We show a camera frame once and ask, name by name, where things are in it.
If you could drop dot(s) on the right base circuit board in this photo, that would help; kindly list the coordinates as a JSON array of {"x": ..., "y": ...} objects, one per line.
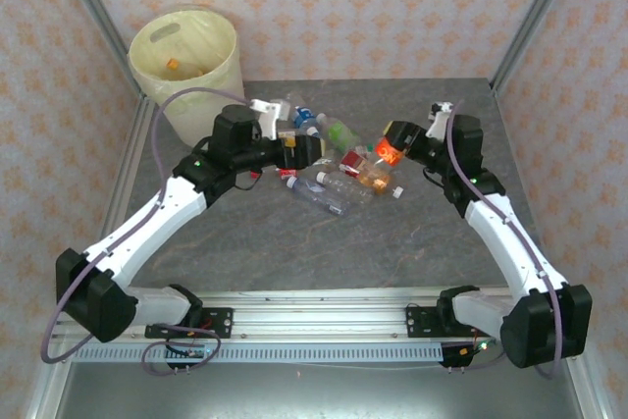
[{"x": 468, "y": 351}]

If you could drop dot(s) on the clear bottle with green label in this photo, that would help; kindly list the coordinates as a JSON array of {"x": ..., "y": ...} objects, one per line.
[{"x": 338, "y": 133}]

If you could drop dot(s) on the black left mount plate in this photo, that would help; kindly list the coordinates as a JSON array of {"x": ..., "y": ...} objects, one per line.
[{"x": 221, "y": 321}]

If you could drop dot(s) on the large clear water bottle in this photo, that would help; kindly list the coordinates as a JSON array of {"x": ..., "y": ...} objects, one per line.
[{"x": 319, "y": 195}]

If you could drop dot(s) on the translucent yellowish bin liner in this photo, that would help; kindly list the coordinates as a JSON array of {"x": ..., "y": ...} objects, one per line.
[{"x": 152, "y": 53}]

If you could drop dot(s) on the clear bottle with white cap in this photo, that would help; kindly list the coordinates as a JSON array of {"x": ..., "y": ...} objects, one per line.
[{"x": 343, "y": 184}]

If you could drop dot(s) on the aluminium frame post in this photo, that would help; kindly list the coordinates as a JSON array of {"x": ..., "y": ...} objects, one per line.
[
  {"x": 101, "y": 16},
  {"x": 535, "y": 16}
]

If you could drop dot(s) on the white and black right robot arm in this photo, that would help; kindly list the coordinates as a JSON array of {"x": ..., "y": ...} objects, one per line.
[{"x": 510, "y": 242}]

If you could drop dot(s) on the clear plastic wrapper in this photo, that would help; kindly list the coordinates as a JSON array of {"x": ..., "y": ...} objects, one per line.
[{"x": 324, "y": 160}]

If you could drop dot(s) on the black mount plate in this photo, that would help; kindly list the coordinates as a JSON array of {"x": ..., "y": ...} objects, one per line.
[
  {"x": 221, "y": 321},
  {"x": 417, "y": 321}
]

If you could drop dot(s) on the amber tea bottle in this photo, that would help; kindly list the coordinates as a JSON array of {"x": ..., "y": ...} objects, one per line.
[{"x": 375, "y": 178}]

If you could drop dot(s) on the cream plastic bin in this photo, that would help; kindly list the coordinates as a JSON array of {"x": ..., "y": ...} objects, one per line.
[{"x": 230, "y": 80}]

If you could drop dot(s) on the bottle with orange label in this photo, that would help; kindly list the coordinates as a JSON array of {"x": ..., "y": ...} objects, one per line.
[{"x": 390, "y": 155}]

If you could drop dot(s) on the aluminium right frame post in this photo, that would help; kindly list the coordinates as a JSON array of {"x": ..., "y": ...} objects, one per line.
[{"x": 535, "y": 16}]

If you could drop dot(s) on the black right mount plate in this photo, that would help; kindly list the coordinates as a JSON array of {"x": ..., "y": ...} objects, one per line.
[{"x": 417, "y": 321}]

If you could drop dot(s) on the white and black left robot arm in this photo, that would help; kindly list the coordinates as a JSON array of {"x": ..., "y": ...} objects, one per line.
[{"x": 142, "y": 227}]

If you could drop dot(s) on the clear bottle with orange cap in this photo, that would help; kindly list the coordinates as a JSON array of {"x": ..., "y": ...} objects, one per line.
[{"x": 172, "y": 64}]

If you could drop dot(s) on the left base circuit board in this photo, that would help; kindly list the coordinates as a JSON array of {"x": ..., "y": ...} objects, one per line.
[{"x": 193, "y": 352}]

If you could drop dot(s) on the aluminium left side rail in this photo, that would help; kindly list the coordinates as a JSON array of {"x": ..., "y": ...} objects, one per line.
[{"x": 126, "y": 159}]

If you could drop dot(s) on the aluminium left frame post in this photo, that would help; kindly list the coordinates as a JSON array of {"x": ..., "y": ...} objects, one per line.
[{"x": 101, "y": 16}]

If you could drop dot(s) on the clear bottle with blue label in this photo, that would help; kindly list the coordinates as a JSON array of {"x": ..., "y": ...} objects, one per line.
[{"x": 304, "y": 117}]

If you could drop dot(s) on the base circuit board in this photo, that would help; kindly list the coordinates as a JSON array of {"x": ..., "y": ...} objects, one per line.
[
  {"x": 468, "y": 351},
  {"x": 193, "y": 352}
]

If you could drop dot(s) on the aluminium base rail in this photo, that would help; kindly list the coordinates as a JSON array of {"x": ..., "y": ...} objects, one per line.
[{"x": 319, "y": 321}]

